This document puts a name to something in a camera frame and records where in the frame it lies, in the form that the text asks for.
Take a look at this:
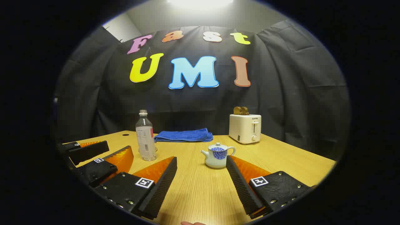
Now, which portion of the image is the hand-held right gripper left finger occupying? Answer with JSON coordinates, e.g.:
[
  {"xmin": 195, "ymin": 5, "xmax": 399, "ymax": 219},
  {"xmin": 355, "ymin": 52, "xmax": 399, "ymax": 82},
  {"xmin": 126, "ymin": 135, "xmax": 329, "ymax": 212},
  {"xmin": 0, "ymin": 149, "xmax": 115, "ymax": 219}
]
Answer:
[{"xmin": 94, "ymin": 156, "xmax": 178, "ymax": 220}]

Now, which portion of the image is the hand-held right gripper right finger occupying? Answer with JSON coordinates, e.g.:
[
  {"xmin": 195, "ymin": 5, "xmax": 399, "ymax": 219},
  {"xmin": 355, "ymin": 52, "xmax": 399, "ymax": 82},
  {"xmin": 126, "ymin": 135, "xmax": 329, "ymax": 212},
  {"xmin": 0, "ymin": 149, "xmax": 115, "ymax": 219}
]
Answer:
[{"xmin": 226, "ymin": 155, "xmax": 316, "ymax": 219}]

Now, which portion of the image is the clear plastic water bottle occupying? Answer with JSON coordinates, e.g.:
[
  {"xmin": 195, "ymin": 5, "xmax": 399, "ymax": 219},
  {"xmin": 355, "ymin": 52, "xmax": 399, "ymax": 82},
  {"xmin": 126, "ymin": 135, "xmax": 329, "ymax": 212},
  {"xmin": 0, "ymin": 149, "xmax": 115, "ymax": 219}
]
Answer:
[{"xmin": 136, "ymin": 110, "xmax": 157, "ymax": 161}]

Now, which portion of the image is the blue folded towel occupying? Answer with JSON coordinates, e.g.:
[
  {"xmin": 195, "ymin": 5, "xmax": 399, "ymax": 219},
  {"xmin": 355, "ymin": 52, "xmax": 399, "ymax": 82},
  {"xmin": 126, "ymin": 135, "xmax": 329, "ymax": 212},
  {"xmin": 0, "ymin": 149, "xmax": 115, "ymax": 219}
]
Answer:
[{"xmin": 154, "ymin": 128, "xmax": 213, "ymax": 143}]

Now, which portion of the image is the white toaster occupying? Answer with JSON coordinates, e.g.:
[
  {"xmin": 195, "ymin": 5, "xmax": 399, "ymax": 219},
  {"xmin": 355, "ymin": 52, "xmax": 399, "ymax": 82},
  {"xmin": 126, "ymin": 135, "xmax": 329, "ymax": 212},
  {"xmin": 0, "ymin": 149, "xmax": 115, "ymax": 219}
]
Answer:
[{"xmin": 229, "ymin": 114, "xmax": 262, "ymax": 144}]

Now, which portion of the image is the black backdrop cloth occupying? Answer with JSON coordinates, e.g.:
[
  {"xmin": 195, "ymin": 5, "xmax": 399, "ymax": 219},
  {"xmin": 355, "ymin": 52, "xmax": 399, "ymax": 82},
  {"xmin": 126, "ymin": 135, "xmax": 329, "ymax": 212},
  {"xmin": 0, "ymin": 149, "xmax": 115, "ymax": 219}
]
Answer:
[{"xmin": 55, "ymin": 20, "xmax": 350, "ymax": 160}]

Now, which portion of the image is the ceiling light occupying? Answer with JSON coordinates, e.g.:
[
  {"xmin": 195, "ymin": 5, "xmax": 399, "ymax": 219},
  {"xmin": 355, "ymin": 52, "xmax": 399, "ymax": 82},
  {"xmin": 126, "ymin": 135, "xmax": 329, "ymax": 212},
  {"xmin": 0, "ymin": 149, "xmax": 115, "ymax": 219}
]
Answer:
[{"xmin": 167, "ymin": 0, "xmax": 234, "ymax": 4}]

